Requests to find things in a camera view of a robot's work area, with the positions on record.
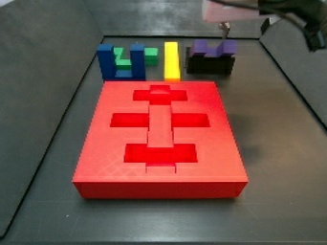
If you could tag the red insertion board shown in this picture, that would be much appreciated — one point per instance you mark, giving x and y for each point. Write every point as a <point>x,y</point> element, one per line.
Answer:
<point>159,143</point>

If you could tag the yellow long bar block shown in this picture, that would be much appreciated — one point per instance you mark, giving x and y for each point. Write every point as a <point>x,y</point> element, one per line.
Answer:
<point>171,69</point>

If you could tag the pale gripper housing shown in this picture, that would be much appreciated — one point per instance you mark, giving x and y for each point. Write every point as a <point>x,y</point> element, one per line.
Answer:
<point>221,13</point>

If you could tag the black angled fixture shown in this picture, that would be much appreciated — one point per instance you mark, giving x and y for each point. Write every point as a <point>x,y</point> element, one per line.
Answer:
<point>208,65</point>

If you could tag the purple U-shaped block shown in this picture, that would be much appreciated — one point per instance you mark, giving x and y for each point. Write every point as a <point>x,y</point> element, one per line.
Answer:
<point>224,49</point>

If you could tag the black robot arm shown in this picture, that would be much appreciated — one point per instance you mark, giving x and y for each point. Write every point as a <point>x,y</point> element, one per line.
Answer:
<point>306,14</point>

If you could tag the blue U-shaped block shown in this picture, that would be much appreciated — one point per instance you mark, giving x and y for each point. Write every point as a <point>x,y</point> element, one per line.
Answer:
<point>111,73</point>

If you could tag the green S-shaped block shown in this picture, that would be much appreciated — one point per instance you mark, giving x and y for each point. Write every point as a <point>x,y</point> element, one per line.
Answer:
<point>124,64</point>

